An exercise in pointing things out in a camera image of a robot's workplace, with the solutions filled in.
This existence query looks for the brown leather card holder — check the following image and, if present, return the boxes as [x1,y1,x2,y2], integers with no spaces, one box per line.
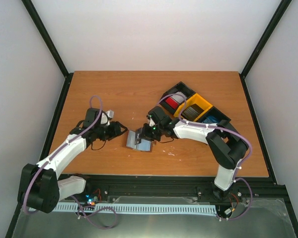
[125,128,156,152]

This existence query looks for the dark grey credit card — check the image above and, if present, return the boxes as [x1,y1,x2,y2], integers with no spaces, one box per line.
[135,128,142,146]

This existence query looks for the yellow bin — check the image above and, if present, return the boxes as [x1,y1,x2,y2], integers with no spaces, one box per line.
[173,93,213,121]

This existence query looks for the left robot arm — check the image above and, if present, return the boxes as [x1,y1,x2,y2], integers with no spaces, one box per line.
[17,108,128,214]

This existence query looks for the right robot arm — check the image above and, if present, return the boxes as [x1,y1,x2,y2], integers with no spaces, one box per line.
[137,106,251,200]

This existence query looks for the red card stack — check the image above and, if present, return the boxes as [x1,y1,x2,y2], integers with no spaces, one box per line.
[165,97,179,109]

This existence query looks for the dark grey card stack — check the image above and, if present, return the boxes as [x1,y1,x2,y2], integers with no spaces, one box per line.
[181,104,204,121]

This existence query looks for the white card stack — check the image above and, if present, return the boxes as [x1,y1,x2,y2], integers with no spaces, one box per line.
[172,92,187,104]

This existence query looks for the blue card stack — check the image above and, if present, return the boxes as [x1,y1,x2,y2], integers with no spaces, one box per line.
[202,116,220,123]

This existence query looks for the black bin right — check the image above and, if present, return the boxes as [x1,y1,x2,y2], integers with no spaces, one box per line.
[197,107,231,123]

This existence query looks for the small circuit board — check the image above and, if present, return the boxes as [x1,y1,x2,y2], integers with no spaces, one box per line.
[85,188,102,206]

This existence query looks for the right base connector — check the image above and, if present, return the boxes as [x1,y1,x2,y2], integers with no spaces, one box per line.
[223,208,235,218]

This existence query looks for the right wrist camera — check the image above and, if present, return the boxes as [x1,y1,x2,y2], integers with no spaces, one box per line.
[148,115,156,127]

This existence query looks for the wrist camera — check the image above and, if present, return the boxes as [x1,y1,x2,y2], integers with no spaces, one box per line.
[148,115,156,127]
[100,110,114,125]

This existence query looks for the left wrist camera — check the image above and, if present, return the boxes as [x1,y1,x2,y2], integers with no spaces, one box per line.
[100,110,114,125]

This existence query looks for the light blue cable duct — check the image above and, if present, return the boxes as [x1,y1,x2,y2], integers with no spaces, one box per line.
[52,201,217,215]

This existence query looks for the left black frame post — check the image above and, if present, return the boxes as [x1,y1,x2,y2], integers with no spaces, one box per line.
[21,0,70,77]

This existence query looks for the black frame post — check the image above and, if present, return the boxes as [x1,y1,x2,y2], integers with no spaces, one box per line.
[21,0,70,77]
[239,0,293,77]

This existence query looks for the right black frame post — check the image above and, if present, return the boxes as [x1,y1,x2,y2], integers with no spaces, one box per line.
[239,0,293,77]

